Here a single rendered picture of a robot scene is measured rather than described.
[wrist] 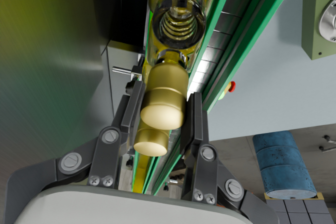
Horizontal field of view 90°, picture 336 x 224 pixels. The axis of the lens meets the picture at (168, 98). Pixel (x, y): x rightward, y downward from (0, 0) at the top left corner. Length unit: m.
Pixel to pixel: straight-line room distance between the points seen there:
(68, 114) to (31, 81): 0.09
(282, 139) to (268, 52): 2.07
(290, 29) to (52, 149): 0.80
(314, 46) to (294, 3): 0.16
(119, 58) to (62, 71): 0.25
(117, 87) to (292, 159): 2.45
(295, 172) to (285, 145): 0.33
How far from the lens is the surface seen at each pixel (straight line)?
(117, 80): 0.52
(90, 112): 0.44
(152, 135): 0.16
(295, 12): 0.79
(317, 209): 6.13
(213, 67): 0.45
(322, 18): 0.72
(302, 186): 2.61
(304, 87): 1.06
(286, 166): 2.64
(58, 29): 0.22
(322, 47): 0.80
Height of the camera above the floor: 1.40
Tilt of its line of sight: 41 degrees down
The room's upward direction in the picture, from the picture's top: 172 degrees counter-clockwise
